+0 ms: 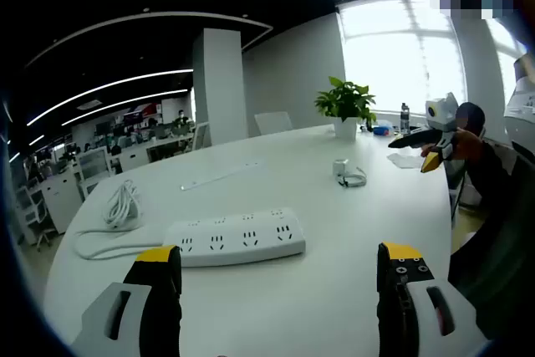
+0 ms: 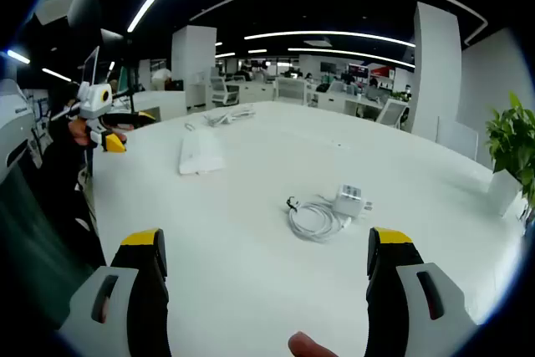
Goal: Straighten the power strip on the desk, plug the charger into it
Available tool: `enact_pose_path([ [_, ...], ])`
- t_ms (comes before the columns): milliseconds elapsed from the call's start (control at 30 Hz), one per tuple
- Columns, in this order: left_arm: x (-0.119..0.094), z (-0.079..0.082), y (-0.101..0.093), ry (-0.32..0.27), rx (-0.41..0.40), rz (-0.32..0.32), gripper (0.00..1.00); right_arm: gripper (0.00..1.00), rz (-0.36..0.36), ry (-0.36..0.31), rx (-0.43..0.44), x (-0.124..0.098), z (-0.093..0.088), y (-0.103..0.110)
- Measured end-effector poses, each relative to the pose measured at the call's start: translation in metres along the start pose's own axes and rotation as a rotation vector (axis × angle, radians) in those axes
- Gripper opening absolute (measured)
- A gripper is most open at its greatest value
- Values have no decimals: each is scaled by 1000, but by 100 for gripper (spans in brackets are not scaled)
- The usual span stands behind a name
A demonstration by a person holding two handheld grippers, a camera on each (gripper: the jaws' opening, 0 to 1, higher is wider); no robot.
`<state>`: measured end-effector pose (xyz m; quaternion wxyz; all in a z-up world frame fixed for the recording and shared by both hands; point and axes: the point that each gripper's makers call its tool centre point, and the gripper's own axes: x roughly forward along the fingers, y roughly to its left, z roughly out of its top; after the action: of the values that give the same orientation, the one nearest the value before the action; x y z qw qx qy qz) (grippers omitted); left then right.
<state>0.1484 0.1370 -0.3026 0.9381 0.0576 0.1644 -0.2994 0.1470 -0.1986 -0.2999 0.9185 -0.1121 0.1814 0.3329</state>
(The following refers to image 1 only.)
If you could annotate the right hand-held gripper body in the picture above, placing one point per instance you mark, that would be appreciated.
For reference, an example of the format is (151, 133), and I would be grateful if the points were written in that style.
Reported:
(441, 116)

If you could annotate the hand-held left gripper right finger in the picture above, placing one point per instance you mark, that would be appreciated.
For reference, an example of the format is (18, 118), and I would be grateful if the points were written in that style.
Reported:
(401, 311)

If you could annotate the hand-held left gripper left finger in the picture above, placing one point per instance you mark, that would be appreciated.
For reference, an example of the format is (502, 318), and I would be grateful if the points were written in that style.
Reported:
(142, 315)

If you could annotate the white charger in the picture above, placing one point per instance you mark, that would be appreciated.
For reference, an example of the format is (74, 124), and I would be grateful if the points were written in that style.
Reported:
(340, 166)

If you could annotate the white power strip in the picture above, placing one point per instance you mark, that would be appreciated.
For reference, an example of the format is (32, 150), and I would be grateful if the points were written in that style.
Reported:
(234, 240)

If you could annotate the white desk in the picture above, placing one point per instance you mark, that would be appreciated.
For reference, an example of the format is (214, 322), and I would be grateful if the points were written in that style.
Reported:
(271, 302)

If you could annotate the white flush desk socket panel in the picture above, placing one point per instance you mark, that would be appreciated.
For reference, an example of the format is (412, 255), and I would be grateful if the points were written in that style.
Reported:
(225, 175)

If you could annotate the person's right hand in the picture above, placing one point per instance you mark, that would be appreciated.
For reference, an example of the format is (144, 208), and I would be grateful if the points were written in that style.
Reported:
(466, 144)

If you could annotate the dark water bottle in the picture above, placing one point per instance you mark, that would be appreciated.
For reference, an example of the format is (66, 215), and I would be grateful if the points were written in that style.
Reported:
(404, 120)

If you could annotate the white paper sheet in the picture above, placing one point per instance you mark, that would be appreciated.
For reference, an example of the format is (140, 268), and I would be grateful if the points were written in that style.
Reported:
(403, 160)

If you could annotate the blue box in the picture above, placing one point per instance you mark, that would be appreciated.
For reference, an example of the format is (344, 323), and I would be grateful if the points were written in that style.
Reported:
(382, 131)

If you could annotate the green potted plant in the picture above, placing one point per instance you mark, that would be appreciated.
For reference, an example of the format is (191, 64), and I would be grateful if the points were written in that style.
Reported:
(346, 102)

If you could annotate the white chest device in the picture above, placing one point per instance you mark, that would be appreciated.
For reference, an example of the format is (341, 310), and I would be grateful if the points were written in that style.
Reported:
(520, 118)

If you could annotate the person in black sleeve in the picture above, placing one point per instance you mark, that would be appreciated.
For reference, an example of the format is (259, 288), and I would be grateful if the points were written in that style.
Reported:
(501, 256)

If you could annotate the white mesh office chair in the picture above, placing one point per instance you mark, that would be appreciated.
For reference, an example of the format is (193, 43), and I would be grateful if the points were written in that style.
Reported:
(200, 135)

